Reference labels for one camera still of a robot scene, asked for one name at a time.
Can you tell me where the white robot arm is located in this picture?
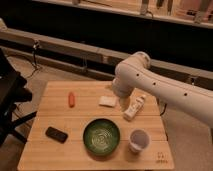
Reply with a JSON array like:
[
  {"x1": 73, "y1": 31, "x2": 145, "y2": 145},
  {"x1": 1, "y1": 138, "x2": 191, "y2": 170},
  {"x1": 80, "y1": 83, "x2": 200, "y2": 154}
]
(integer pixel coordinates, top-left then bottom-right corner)
[{"x1": 112, "y1": 51, "x2": 213, "y2": 128}]

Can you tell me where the orange pepper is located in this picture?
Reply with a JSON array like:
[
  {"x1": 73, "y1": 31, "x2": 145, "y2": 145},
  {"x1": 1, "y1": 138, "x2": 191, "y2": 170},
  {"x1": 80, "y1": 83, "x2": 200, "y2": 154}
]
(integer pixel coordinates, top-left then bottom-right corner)
[{"x1": 68, "y1": 92, "x2": 75, "y2": 107}]

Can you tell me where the white plastic bottle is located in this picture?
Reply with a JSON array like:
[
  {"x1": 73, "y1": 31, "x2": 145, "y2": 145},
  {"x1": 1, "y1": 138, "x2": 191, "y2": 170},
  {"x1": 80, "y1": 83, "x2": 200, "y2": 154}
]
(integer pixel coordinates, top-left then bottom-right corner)
[{"x1": 123, "y1": 95, "x2": 146, "y2": 121}]

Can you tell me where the translucent plastic cup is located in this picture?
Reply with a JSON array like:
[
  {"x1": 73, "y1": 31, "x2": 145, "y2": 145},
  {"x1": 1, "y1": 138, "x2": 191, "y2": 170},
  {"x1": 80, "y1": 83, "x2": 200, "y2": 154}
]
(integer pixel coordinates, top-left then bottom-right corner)
[{"x1": 129, "y1": 129, "x2": 151, "y2": 154}]

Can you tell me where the green ceramic plate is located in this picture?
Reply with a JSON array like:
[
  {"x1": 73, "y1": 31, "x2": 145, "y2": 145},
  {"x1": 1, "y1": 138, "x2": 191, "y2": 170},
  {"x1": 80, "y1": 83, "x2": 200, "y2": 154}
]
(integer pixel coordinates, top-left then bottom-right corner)
[{"x1": 83, "y1": 118, "x2": 120, "y2": 157}]

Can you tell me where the wooden folding table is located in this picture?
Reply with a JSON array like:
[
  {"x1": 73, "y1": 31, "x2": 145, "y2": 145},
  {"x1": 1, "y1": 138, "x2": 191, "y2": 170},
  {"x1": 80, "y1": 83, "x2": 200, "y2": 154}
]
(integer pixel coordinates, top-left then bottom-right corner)
[{"x1": 18, "y1": 81, "x2": 174, "y2": 171}]

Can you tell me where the black smartphone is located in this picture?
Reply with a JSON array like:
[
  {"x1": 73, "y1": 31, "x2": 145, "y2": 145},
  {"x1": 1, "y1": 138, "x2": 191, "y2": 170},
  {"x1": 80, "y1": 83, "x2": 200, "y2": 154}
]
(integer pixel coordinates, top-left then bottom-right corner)
[{"x1": 45, "y1": 127, "x2": 68, "y2": 143}]

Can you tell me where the black chair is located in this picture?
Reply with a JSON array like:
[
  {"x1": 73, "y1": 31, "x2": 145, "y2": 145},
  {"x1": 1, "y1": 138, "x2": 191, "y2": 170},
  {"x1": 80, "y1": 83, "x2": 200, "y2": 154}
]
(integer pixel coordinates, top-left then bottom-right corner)
[{"x1": 0, "y1": 48, "x2": 36, "y2": 147}]

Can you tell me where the black floor cable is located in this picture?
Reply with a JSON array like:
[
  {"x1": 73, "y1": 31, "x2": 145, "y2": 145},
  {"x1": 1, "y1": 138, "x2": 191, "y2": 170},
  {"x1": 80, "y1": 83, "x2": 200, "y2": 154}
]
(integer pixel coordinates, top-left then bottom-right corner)
[{"x1": 27, "y1": 40, "x2": 42, "y2": 79}]

